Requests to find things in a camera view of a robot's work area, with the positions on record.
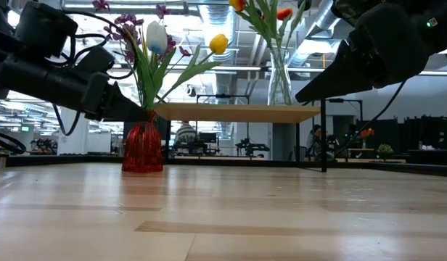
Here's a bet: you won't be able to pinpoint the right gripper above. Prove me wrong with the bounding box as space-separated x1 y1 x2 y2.
295 0 427 104

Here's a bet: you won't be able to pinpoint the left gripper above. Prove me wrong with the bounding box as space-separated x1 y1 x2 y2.
0 30 152 123

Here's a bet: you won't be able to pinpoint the purple flower sprig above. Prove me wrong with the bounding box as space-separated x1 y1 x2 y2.
91 0 192 109

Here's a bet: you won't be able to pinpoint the clear glass vase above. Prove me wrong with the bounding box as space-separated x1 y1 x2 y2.
266 46 294 107

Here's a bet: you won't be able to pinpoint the white blue tulip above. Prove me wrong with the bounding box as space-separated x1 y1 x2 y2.
134 20 170 109

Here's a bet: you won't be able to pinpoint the red glass vase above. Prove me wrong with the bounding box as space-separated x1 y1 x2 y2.
120 110 165 173

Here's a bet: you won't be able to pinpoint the plain yellow tulip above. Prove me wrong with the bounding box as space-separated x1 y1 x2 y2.
152 33 230 109

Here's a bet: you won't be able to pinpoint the red and yellow tulip bunch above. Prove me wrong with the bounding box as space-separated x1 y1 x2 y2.
229 0 282 106

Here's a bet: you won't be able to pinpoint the wooden shelf black legs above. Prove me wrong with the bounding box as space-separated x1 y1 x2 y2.
152 97 328 173

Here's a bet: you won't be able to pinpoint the person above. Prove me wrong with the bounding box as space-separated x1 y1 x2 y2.
305 124 329 161
173 122 198 144

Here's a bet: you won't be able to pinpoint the white pillar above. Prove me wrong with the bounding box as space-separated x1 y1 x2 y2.
58 108 91 156

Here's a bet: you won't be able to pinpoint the small green plant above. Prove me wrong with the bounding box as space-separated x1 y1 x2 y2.
375 144 395 157

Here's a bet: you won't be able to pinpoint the long ceiling light bar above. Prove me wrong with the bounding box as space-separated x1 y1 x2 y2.
110 63 447 76

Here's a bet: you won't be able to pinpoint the black partition panels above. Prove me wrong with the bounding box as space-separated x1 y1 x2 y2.
356 115 447 166

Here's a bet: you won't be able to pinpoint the black camera cable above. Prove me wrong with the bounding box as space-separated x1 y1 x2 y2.
62 9 138 80

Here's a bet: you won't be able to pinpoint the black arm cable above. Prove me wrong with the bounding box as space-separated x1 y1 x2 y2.
334 80 408 159

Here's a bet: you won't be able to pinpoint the silver spiral air duct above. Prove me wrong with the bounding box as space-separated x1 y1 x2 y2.
200 0 239 95
288 0 355 70

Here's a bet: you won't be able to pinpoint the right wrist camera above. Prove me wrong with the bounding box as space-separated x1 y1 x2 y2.
332 0 387 26

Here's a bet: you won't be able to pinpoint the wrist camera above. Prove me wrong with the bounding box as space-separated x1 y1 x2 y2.
13 1 79 59
332 0 387 26

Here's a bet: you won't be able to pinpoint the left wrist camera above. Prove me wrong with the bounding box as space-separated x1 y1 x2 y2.
13 1 79 59

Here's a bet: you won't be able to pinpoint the black looped cable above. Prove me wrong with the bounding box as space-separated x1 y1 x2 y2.
0 129 28 156

